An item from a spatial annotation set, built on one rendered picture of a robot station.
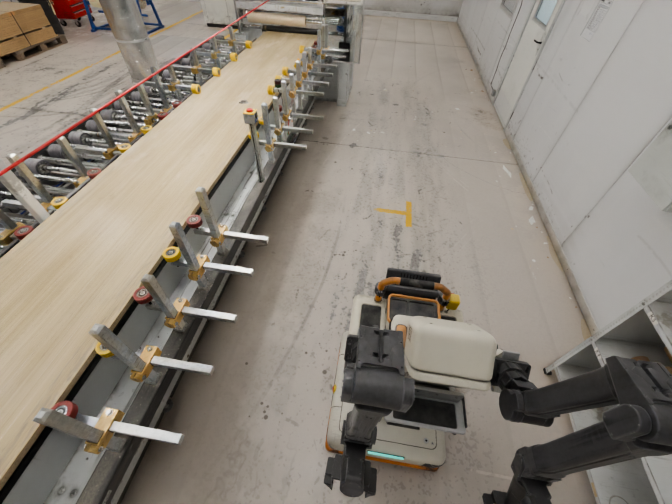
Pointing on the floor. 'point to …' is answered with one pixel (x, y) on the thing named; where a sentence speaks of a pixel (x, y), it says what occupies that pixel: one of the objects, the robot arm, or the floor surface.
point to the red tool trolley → (69, 10)
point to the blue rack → (108, 24)
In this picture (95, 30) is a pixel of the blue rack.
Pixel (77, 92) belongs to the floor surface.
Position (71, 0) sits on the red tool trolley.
